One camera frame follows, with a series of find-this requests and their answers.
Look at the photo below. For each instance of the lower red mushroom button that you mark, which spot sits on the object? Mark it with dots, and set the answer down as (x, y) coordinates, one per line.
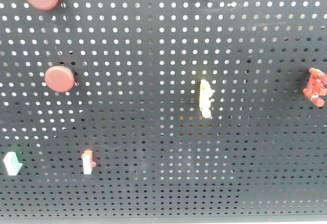
(59, 78)

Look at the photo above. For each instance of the black perforated pegboard panel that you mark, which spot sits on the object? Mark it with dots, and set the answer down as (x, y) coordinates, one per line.
(137, 66)

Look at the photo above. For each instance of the yellow toggle switch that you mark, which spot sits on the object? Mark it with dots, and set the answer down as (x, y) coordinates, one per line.
(205, 98)

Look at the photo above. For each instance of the white red rocker switch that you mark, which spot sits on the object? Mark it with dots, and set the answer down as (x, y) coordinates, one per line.
(88, 162)

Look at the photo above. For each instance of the red toggle switch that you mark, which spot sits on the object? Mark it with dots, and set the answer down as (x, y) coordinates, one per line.
(316, 87)

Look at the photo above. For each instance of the white green rocker switch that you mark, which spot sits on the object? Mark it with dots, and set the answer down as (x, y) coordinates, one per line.
(12, 164)

